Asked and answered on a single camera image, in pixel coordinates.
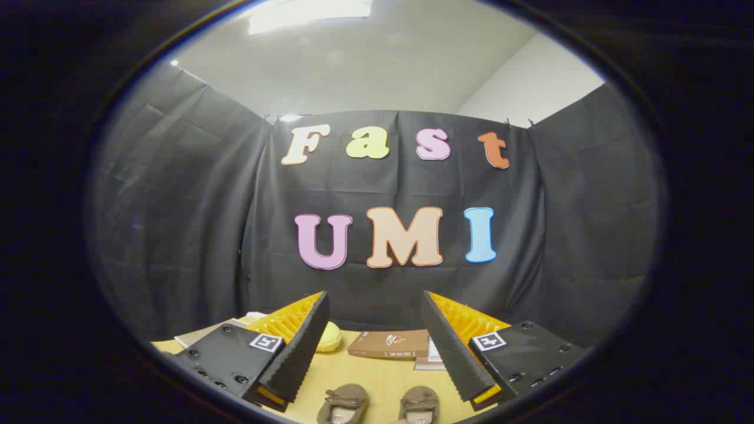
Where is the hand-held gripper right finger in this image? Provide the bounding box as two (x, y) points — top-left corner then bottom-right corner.
(421, 289), (590, 412)

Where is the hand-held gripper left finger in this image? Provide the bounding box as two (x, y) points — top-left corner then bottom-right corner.
(163, 290), (331, 413)

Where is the brown fuzzy slipper shoe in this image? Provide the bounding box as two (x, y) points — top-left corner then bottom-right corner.
(398, 385), (440, 424)
(316, 383), (369, 424)

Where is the beige fabric storage box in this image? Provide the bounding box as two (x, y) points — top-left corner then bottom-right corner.
(174, 317), (253, 349)

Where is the yellow plush toy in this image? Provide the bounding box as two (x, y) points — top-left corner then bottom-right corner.
(316, 322), (343, 353)

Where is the brown book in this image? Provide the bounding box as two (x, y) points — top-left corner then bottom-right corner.
(347, 329), (431, 359)

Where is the black backdrop cloth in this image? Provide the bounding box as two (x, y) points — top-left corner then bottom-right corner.
(87, 62), (662, 349)

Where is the ceiling light panel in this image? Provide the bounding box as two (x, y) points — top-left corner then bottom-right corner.
(247, 0), (375, 36)

